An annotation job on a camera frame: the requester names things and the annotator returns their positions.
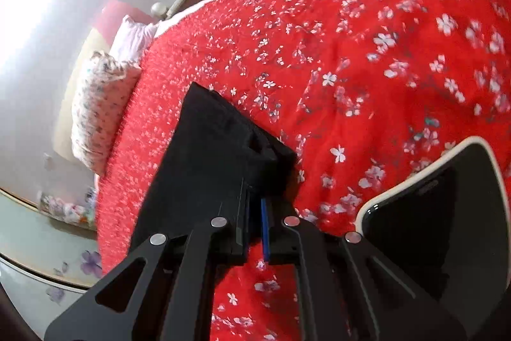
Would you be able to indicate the black smartphone white case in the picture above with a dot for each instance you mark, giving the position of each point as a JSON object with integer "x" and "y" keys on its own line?
{"x": 448, "y": 228}

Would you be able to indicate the black pants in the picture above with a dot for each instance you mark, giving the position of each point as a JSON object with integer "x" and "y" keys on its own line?
{"x": 218, "y": 163}

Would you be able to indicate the plush toy stack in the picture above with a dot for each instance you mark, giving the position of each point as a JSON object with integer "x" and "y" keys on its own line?
{"x": 81, "y": 215}

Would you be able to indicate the floral white pillow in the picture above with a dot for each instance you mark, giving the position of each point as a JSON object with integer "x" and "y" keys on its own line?
{"x": 103, "y": 92}

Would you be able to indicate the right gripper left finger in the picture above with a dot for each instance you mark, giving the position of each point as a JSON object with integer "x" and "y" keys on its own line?
{"x": 164, "y": 289}

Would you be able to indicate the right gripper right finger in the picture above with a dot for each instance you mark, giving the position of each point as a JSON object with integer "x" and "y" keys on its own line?
{"x": 347, "y": 289}

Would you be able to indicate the red floral bedspread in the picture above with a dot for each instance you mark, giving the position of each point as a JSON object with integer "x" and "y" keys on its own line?
{"x": 367, "y": 93}

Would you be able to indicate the floral sliding wardrobe door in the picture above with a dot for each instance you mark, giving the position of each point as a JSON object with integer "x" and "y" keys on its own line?
{"x": 46, "y": 265}

